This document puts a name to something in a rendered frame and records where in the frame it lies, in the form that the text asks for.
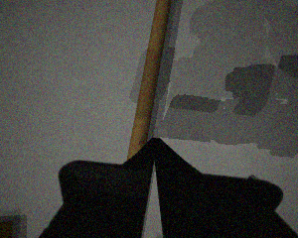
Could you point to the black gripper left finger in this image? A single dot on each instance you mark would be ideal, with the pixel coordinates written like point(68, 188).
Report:
point(129, 182)

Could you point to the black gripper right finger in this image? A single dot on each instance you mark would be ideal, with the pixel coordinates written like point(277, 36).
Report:
point(181, 188)

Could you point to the tan wooden pole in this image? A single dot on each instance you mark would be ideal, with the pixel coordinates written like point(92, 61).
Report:
point(150, 77)

